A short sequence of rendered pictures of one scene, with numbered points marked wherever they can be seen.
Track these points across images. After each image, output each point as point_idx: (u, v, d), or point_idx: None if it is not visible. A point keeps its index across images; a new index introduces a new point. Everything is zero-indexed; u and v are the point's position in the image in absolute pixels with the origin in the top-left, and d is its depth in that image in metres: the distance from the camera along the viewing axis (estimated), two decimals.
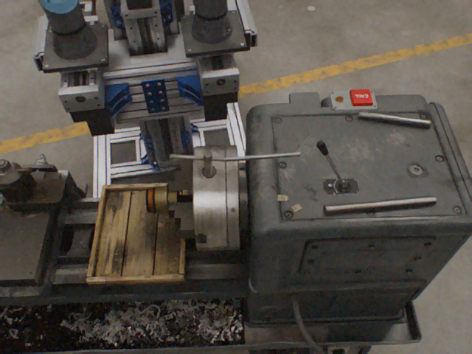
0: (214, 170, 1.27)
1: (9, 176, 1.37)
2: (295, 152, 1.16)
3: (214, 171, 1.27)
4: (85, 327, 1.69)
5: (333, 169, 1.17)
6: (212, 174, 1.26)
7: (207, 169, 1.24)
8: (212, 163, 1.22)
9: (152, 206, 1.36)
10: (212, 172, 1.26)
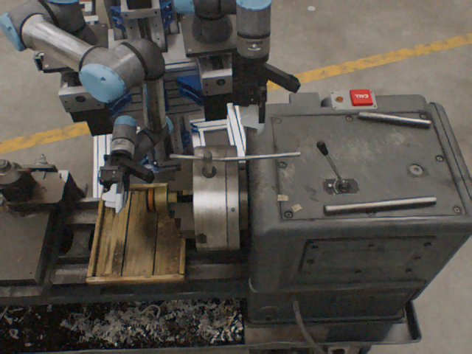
0: (214, 170, 1.27)
1: (9, 176, 1.37)
2: (295, 152, 1.16)
3: (214, 171, 1.27)
4: (85, 327, 1.69)
5: (333, 169, 1.17)
6: (212, 174, 1.26)
7: (207, 169, 1.24)
8: (212, 163, 1.22)
9: (152, 206, 1.36)
10: (212, 172, 1.26)
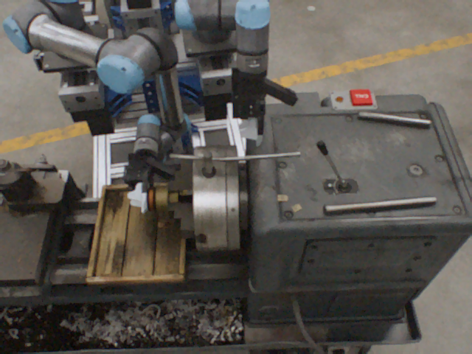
0: (214, 170, 1.27)
1: (9, 176, 1.37)
2: (295, 152, 1.16)
3: (214, 171, 1.27)
4: (85, 327, 1.69)
5: (333, 169, 1.17)
6: (212, 174, 1.26)
7: (207, 169, 1.24)
8: (212, 163, 1.22)
9: (153, 206, 1.36)
10: (212, 172, 1.26)
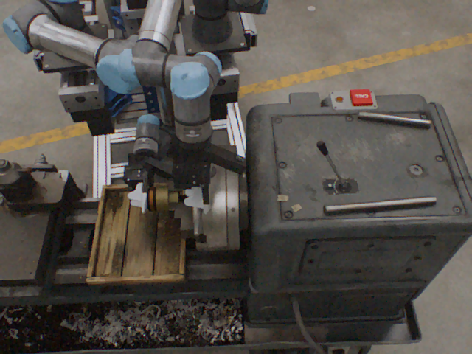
0: None
1: (9, 176, 1.37)
2: (198, 229, 1.06)
3: None
4: (85, 327, 1.69)
5: (333, 169, 1.17)
6: None
7: None
8: None
9: (153, 205, 1.36)
10: None
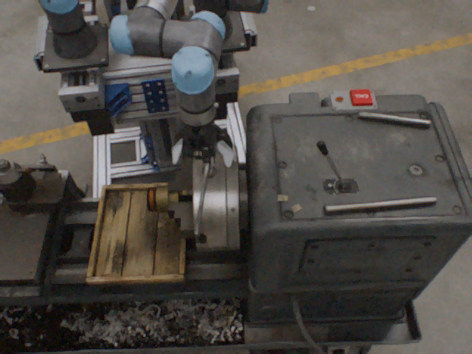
0: (209, 176, 1.26)
1: (9, 176, 1.37)
2: (198, 229, 1.06)
3: (209, 175, 1.26)
4: (85, 327, 1.69)
5: (333, 169, 1.17)
6: None
7: (204, 164, 1.24)
8: None
9: (153, 205, 1.36)
10: None
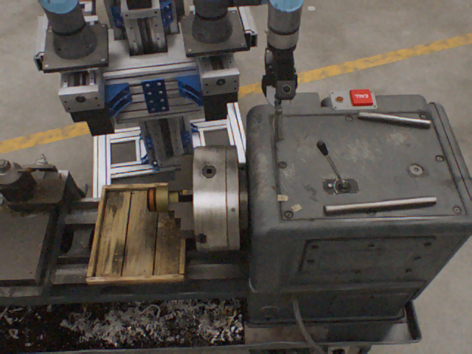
0: (209, 176, 1.26)
1: (9, 176, 1.37)
2: None
3: (209, 175, 1.26)
4: (85, 327, 1.69)
5: (333, 169, 1.17)
6: (205, 174, 1.26)
7: None
8: None
9: (153, 205, 1.36)
10: (206, 174, 1.26)
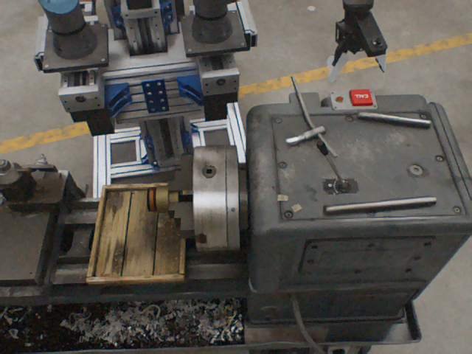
0: (209, 176, 1.26)
1: (9, 176, 1.37)
2: (294, 77, 1.44)
3: (209, 175, 1.26)
4: (85, 327, 1.69)
5: (333, 169, 1.17)
6: (205, 174, 1.26)
7: (305, 139, 1.31)
8: (310, 132, 1.31)
9: (153, 205, 1.36)
10: (206, 174, 1.26)
